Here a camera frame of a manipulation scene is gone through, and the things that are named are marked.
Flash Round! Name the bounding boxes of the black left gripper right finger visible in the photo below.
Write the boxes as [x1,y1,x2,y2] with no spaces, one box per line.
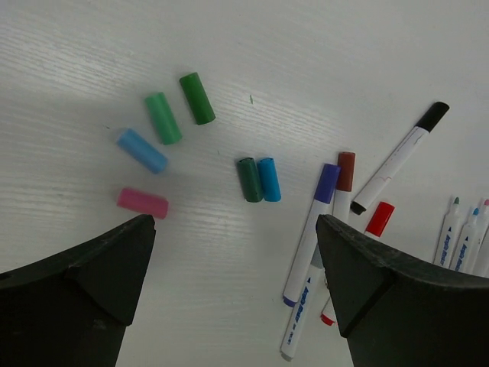
[316,215,488,366]

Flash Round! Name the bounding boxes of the light blue cap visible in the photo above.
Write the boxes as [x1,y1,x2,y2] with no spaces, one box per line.
[116,128,168,174]

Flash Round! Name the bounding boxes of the dark teal cap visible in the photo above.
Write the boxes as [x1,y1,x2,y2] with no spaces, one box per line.
[236,157,263,203]

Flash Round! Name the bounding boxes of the sky blue marker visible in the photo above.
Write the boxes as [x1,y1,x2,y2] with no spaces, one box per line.
[449,208,480,272]

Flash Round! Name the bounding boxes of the dark teal marker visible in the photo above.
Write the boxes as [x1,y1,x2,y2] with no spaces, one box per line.
[433,196,461,268]

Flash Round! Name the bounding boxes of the pink cap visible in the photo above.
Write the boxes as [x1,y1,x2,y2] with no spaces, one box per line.
[116,187,169,219]

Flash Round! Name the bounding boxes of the pink marker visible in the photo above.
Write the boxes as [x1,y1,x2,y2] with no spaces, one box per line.
[470,199,488,274]

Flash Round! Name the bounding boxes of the black marker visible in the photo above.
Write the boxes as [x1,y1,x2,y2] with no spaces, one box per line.
[350,102,450,216]

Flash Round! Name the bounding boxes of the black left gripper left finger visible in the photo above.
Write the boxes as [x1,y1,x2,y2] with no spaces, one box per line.
[1,215,156,366]

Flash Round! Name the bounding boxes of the sky blue cap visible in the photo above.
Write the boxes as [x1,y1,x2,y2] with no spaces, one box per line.
[257,158,281,203]

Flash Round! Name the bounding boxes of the grey marker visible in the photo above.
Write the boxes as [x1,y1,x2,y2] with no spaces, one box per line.
[280,246,324,362]

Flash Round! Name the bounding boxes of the light green cap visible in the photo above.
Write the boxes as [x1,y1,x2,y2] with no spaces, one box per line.
[144,93,182,145]

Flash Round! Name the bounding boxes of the navy blue marker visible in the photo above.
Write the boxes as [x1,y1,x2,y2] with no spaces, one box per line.
[283,164,341,307]

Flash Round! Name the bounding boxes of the dark red marker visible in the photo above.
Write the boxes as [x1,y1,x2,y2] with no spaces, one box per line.
[332,151,356,223]

